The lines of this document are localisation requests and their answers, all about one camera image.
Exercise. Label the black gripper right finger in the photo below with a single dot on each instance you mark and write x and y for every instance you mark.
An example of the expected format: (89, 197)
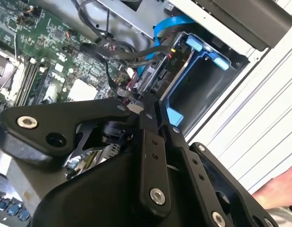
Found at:
(191, 170)

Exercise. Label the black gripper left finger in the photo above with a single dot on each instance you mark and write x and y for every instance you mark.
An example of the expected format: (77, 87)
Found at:
(65, 118)

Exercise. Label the person's bare hand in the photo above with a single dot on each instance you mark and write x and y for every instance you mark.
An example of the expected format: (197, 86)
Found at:
(280, 189)

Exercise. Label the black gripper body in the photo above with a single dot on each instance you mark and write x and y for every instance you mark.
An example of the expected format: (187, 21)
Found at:
(101, 196)

